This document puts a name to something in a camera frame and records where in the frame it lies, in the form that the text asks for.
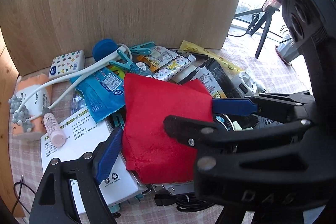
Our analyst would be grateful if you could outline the red fabric pouch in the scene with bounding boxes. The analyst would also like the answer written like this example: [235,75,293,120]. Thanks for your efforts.
[121,72,214,184]

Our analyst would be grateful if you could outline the white round device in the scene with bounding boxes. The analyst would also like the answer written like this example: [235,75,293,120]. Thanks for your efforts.
[231,72,266,97]

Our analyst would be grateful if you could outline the black flat package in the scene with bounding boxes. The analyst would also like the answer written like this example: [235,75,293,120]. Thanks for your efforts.
[191,59,244,98]

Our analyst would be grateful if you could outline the white cardboard box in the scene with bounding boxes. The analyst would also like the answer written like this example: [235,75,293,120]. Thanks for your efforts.
[40,107,146,206]

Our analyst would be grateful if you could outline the small pink bottle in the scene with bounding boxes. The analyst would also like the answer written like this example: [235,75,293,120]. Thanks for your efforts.
[43,108,66,148]

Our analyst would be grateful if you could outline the blue wet wipe packet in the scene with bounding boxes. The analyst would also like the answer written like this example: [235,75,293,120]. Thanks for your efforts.
[71,67,125,123]

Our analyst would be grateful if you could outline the patterned white lighter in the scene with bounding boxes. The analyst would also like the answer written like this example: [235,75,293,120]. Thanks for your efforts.
[152,53,196,81]

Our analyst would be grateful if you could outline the potted spider plant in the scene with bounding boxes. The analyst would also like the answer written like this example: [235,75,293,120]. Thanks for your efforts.
[276,25,300,67]

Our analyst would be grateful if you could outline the yellow long sachet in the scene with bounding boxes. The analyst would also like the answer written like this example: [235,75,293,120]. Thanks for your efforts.
[179,40,243,74]

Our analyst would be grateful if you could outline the orange snack sachet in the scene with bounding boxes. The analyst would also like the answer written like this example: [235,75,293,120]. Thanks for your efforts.
[137,46,179,72]

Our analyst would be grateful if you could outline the orange tissue pack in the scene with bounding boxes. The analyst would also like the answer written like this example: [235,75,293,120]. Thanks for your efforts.
[12,74,52,141]

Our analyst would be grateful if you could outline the dotted white tissue pack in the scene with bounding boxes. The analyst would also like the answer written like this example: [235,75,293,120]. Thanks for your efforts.
[49,50,85,80]

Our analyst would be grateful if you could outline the white grey head massager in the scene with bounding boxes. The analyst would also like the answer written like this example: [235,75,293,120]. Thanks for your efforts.
[8,45,132,132]

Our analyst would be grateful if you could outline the blue round puff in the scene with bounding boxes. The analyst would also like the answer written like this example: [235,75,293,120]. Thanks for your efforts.
[92,39,118,62]

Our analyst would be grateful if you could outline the pine wood panel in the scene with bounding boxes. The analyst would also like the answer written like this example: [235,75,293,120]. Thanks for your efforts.
[0,38,18,210]

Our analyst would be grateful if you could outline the large wooden board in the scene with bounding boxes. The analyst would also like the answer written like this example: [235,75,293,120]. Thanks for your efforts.
[0,0,253,77]

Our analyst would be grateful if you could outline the black usb cable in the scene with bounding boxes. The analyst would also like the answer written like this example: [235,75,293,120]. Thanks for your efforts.
[154,191,219,213]

